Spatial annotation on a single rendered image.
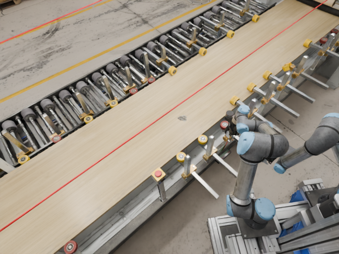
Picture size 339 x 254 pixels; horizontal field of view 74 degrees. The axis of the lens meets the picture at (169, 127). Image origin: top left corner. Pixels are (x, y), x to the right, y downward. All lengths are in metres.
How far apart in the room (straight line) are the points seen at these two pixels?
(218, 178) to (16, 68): 3.86
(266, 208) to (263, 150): 0.39
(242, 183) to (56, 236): 1.29
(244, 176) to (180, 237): 1.48
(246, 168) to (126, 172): 0.99
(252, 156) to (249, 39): 2.06
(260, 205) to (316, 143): 0.44
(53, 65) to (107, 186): 3.13
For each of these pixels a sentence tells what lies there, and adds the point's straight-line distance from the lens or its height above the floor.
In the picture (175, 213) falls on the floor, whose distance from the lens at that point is 2.62.
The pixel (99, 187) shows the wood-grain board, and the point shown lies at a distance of 1.85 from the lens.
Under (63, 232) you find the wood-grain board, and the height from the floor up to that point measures 0.90.
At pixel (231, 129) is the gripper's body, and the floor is 1.16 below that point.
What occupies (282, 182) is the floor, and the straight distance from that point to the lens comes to 2.97.
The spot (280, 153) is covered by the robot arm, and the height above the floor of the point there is 1.60.
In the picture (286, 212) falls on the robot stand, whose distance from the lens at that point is 1.80.
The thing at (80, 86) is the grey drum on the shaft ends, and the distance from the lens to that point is 2.62.
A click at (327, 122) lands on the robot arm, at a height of 1.56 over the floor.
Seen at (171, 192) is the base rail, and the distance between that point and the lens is 1.95.
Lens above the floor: 2.55
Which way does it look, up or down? 56 degrees down
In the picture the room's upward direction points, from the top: 4 degrees counter-clockwise
